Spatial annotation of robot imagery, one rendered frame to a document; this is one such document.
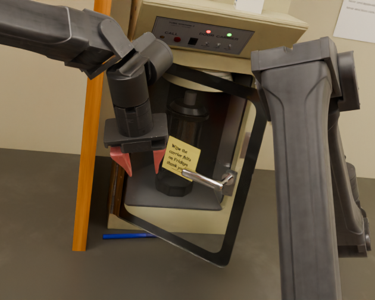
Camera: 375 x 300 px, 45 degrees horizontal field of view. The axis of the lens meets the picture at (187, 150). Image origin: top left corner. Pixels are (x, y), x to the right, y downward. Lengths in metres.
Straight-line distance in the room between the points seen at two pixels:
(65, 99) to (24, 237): 0.51
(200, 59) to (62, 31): 0.43
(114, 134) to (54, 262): 0.41
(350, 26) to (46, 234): 1.11
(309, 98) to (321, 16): 1.11
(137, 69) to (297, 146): 0.32
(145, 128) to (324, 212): 0.37
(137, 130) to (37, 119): 0.81
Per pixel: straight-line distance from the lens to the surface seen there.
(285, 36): 0.92
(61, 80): 1.43
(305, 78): 0.44
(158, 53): 0.72
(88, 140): 0.92
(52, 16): 0.63
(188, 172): 0.88
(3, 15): 0.60
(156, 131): 0.71
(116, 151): 0.73
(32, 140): 1.51
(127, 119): 0.69
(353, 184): 0.83
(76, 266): 1.03
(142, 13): 0.85
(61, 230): 1.13
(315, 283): 0.40
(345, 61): 0.52
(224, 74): 1.05
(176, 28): 0.88
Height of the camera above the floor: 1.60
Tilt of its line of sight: 24 degrees down
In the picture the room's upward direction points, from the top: 11 degrees clockwise
